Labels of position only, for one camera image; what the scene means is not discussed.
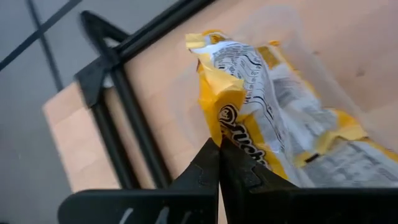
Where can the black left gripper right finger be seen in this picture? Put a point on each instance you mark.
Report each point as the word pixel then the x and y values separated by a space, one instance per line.
pixel 264 202

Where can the black aluminium table frame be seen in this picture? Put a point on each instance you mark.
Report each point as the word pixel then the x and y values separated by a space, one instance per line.
pixel 124 93

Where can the clear plastic bin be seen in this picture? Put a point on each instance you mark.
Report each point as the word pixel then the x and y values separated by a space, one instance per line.
pixel 335 87

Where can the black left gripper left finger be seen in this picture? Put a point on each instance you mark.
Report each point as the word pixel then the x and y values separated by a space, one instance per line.
pixel 186 202

